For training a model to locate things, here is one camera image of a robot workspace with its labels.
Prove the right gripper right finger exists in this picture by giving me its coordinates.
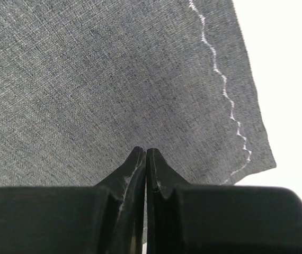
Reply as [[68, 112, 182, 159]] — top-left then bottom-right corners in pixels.
[[146, 149, 302, 253]]

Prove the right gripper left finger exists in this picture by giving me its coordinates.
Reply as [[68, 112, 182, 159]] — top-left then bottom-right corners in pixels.
[[0, 147, 146, 253]]

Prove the grey cloth placemat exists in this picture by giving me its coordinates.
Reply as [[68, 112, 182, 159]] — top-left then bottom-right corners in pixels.
[[0, 1, 277, 187]]

